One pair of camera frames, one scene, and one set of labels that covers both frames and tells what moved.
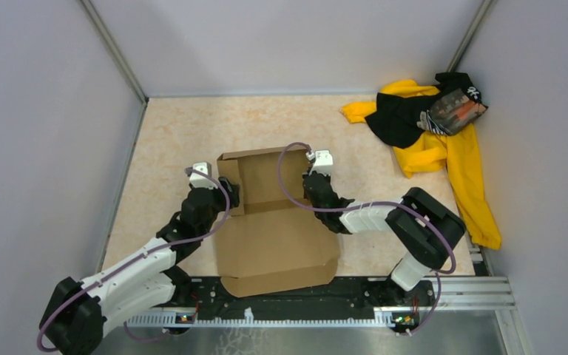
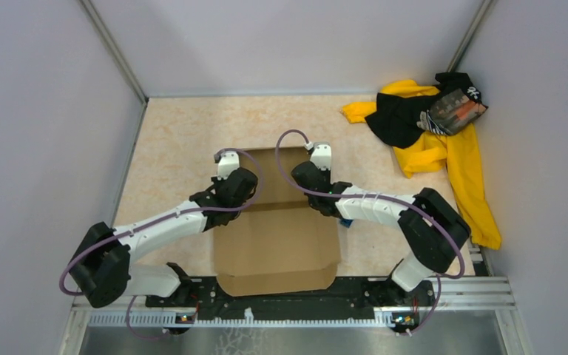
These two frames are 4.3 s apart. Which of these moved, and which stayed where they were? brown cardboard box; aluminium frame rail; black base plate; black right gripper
Moved: black right gripper
Stayed: brown cardboard box; aluminium frame rail; black base plate
